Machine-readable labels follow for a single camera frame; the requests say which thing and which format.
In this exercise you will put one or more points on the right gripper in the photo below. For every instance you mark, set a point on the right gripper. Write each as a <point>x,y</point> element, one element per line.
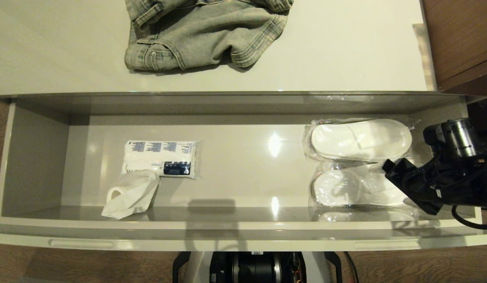
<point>418,186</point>

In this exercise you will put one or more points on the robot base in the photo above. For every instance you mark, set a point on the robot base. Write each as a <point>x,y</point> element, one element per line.
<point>259,269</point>

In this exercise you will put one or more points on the grey cabinet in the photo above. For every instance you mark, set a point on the grey cabinet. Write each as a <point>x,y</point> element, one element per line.
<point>345,51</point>

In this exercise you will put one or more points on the grey cabinet drawer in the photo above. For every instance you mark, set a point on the grey cabinet drawer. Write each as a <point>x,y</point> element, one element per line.
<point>243,184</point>

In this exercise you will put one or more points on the white slippers in plastic bag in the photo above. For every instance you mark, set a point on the white slippers in plastic bag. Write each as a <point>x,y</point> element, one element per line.
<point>357,139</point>
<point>345,188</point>

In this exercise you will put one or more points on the brown wooden furniture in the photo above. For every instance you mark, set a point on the brown wooden furniture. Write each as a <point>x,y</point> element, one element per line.
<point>462,39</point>

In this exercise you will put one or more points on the light blue denim garment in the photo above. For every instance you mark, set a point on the light blue denim garment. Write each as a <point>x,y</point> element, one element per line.
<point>204,35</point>

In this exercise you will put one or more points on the white tissue pack blue print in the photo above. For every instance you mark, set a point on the white tissue pack blue print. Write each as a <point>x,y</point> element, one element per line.
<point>157,159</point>

